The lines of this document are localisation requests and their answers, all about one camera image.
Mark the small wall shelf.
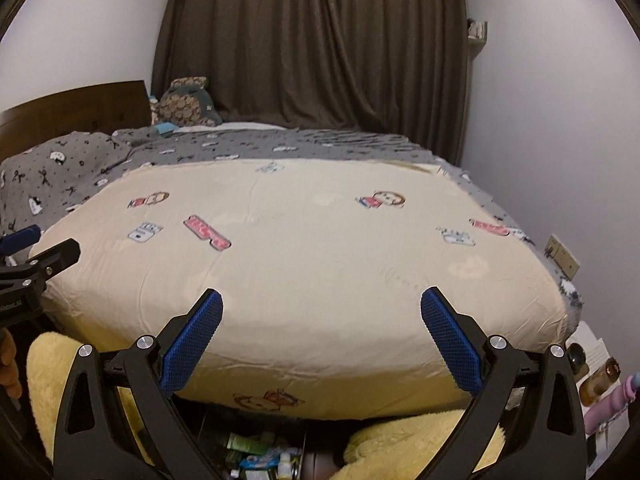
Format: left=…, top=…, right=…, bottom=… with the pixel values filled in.
left=466, top=17, right=489, bottom=54

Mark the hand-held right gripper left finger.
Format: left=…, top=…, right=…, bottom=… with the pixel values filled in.
left=52, top=288, right=224, bottom=480

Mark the blue white tube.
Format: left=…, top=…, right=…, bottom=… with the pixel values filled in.
left=239, top=450, right=282, bottom=471

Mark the brown round jar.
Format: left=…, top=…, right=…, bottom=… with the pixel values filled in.
left=299, top=452, right=347, bottom=480

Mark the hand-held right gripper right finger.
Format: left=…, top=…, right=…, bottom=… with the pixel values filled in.
left=420, top=286, right=587, bottom=480

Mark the light green box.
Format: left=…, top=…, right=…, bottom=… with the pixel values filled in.
left=222, top=432, right=277, bottom=454

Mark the wooden headboard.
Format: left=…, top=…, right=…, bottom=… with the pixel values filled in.
left=0, top=80, right=153, bottom=162

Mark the person's left hand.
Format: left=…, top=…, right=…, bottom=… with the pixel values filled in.
left=0, top=332, right=23, bottom=402

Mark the patterned plush toy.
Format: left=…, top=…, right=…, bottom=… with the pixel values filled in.
left=150, top=76, right=224, bottom=128

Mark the grey printed bed sheet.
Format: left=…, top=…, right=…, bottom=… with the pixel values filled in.
left=0, top=126, right=586, bottom=333

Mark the dark brown curtain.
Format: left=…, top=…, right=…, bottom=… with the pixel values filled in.
left=150, top=0, right=473, bottom=162

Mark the pink plastic object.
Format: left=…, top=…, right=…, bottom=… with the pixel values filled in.
left=582, top=371, right=640, bottom=437

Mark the cream cartoon print quilt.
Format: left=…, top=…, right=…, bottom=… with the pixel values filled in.
left=27, top=157, right=576, bottom=421

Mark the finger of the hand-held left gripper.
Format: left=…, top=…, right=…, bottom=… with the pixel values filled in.
left=0, top=238, right=82, bottom=293
left=0, top=225, right=42, bottom=261

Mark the yellow fleece blanket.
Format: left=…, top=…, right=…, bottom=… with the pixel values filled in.
left=25, top=332, right=506, bottom=480

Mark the dark round bottle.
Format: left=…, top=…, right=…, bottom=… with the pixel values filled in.
left=567, top=342, right=591, bottom=379

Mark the amber glass bottle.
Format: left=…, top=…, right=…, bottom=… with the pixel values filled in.
left=580, top=357, right=624, bottom=406

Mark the white paper box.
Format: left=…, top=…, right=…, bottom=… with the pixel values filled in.
left=575, top=322, right=612, bottom=363

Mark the wall socket plate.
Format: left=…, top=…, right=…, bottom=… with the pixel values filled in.
left=545, top=234, right=581, bottom=279

